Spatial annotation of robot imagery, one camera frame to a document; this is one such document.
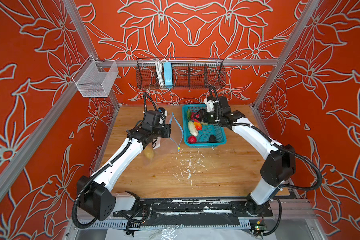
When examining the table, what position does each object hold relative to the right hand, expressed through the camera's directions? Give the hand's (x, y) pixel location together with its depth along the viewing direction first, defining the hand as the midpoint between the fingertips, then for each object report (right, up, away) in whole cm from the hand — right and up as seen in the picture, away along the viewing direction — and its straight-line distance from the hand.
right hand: (194, 115), depth 82 cm
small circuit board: (+29, -54, -14) cm, 63 cm away
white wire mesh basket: (-63, +24, +13) cm, 68 cm away
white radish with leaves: (0, -6, +20) cm, 21 cm away
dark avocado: (+13, -15, +13) cm, 24 cm away
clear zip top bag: (-14, -17, -6) cm, 23 cm away
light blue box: (-15, +25, +7) cm, 30 cm away
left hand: (-14, -6, -4) cm, 16 cm away
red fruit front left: (0, -15, +12) cm, 20 cm away
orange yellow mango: (+5, -7, +19) cm, 21 cm away
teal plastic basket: (+8, -13, +18) cm, 24 cm away
